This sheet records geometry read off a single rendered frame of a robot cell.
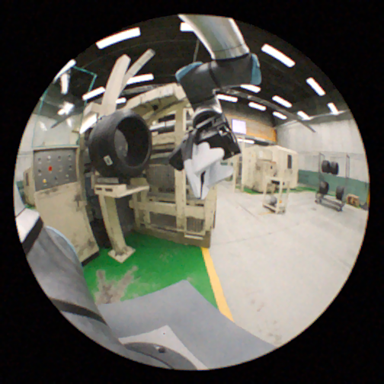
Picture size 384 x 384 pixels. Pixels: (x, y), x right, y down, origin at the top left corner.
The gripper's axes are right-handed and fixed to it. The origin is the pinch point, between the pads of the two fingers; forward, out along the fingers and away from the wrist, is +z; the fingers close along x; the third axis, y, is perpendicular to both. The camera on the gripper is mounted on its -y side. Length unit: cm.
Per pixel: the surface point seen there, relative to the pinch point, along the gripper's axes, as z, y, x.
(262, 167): -315, 42, 345
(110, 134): -44, -51, -25
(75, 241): 25, -135, -13
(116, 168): -34, -62, -7
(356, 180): -252, 780, 673
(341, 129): -578, 850, 511
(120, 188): -26, -67, 3
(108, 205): -23, -110, 6
